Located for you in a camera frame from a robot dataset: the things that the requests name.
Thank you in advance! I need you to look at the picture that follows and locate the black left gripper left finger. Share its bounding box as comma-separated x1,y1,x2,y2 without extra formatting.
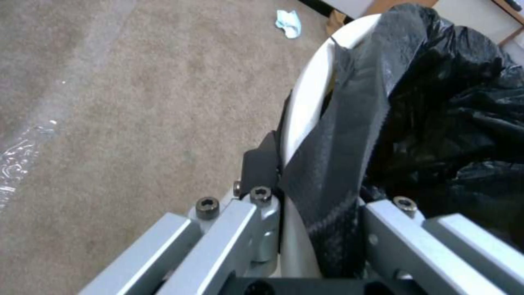
77,88,296,295

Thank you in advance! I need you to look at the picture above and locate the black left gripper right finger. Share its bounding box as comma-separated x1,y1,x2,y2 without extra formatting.
356,196,524,295

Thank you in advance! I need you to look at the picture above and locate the white round trash bin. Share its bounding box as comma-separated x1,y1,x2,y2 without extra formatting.
223,14,384,279

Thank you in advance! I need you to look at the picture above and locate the black plastic bin liner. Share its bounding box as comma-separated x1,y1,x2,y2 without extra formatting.
278,5,524,279

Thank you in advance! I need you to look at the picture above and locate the crumpled light blue tissue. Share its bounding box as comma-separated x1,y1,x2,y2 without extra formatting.
274,9,303,39

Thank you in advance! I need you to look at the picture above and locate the clear crinkled plastic wrapper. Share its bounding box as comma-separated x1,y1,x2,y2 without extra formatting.
0,120,58,209

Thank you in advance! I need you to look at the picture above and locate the white furniture with wood edge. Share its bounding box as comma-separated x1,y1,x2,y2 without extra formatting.
433,0,524,67

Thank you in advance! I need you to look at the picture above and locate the brown cardboard box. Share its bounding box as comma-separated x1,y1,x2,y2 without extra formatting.
325,9,355,36

